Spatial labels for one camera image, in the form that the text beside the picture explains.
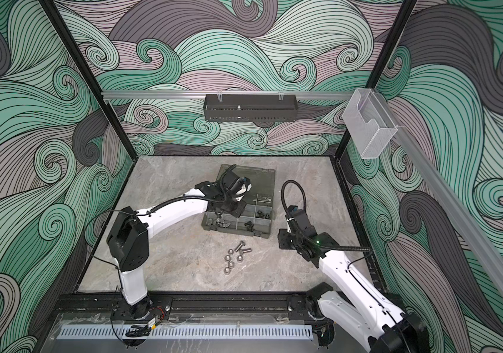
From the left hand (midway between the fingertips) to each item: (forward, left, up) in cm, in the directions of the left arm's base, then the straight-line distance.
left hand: (243, 207), depth 86 cm
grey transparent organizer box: (+1, -6, -10) cm, 11 cm away
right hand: (-11, -15, -2) cm, 19 cm away
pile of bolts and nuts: (-13, +1, -11) cm, 17 cm away
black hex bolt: (-3, -3, -11) cm, 11 cm away
